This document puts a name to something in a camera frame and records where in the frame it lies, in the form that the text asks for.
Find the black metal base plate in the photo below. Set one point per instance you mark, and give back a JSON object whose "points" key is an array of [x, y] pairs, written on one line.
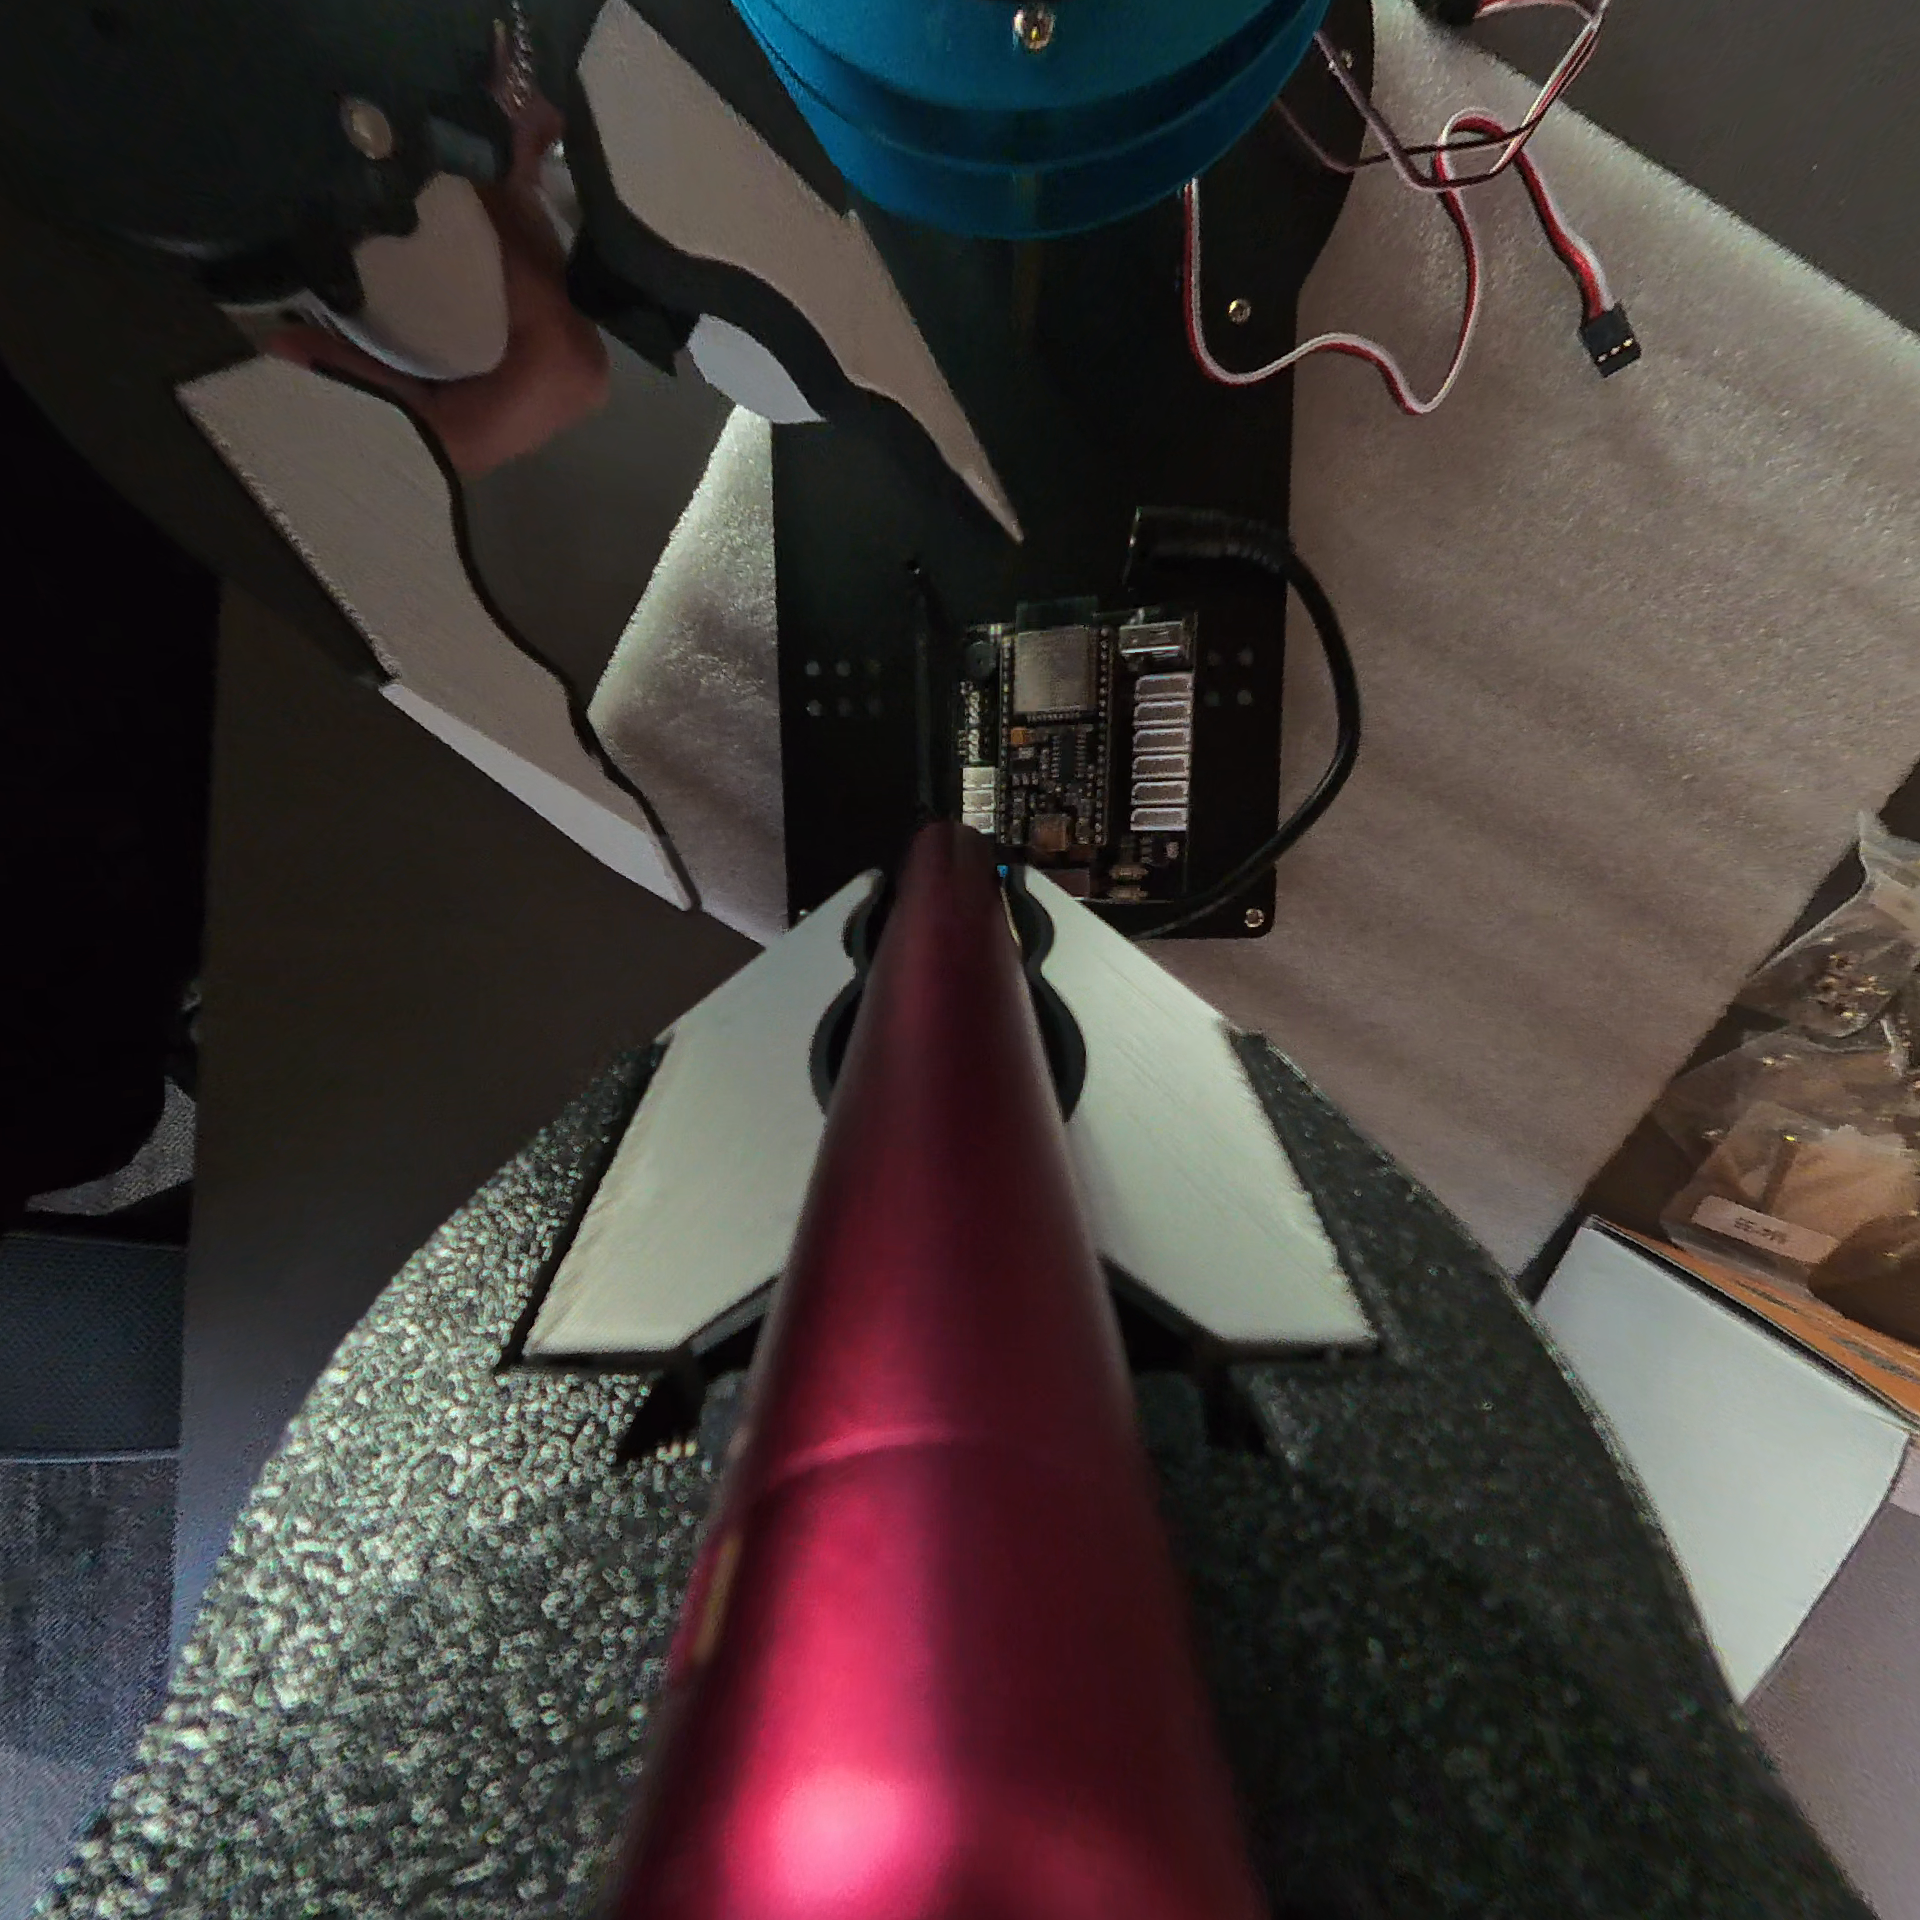
{"points": [[1112, 420]]}

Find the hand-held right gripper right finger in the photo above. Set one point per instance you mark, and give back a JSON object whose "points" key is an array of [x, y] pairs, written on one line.
{"points": [[1201, 1185]]}

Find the clear bag with beige parts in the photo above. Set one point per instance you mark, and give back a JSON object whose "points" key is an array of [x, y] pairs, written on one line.
{"points": [[1800, 1169]]}

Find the black circuit board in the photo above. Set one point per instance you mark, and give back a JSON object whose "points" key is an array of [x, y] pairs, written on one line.
{"points": [[1051, 748]]}

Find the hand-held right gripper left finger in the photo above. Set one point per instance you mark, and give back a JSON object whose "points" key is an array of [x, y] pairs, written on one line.
{"points": [[675, 1185]]}

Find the white orange cardboard box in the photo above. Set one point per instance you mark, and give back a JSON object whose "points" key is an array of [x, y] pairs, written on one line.
{"points": [[1695, 1442]]}

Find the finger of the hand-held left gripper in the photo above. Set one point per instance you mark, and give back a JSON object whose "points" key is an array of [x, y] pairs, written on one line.
{"points": [[390, 541], [721, 182]]}

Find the white foam sheet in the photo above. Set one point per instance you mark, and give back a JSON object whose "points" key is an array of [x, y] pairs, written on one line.
{"points": [[1577, 675]]}

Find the person's left hand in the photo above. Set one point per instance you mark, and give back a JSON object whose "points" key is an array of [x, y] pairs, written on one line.
{"points": [[542, 390]]}

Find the red electric screwdriver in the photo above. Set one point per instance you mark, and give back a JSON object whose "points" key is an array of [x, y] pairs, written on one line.
{"points": [[932, 1351]]}

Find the small clear parts bag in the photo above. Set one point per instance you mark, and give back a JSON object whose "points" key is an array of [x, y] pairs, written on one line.
{"points": [[1893, 862], [1847, 990]]}

